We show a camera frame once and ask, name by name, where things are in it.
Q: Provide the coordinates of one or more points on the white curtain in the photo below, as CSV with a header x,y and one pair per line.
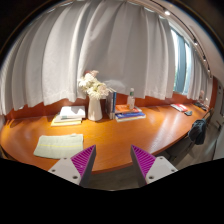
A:
x,y
200,84
130,46

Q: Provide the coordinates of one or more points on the right white curtain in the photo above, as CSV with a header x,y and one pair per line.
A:
x,y
200,84

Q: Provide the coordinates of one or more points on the small dark object on desk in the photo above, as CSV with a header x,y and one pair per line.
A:
x,y
188,113

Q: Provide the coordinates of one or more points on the yellow-edged bottom book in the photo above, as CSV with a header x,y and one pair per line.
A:
x,y
58,122

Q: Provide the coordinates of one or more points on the red magazine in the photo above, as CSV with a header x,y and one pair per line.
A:
x,y
179,107

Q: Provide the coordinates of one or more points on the upright dark books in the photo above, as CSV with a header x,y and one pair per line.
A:
x,y
110,104

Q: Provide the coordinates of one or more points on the black chair with jacket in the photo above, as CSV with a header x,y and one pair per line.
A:
x,y
198,131

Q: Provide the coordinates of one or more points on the orange book on stack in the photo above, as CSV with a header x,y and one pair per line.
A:
x,y
126,109

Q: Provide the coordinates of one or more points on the blue flat book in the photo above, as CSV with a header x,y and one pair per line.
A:
x,y
129,116

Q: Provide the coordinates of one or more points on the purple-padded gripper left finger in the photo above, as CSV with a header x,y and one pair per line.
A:
x,y
76,169

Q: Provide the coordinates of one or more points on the white flower bouquet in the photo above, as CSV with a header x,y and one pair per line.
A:
x,y
91,86

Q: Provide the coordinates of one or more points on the clear plastic bottle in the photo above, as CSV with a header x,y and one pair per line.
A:
x,y
131,99

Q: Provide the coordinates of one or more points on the white book on stack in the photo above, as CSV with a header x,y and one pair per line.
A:
x,y
72,112

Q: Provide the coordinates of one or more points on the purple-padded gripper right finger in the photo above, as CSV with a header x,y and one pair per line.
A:
x,y
148,167

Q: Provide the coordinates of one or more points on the white ceramic vase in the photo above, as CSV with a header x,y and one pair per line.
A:
x,y
94,110

